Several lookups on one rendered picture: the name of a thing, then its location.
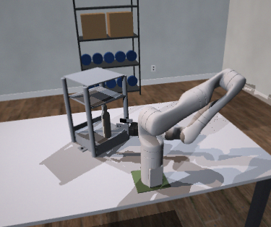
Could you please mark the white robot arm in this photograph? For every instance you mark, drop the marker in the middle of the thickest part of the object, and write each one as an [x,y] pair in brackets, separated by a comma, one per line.
[152,123]

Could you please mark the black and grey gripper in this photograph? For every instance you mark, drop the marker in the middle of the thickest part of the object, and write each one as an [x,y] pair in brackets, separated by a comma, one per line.
[132,130]

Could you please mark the dark grey shelving unit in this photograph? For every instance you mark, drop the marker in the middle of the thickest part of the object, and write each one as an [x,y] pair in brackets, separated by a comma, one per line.
[94,97]

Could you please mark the grey bottle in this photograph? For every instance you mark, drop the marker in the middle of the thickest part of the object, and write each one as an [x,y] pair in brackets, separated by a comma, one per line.
[106,122]

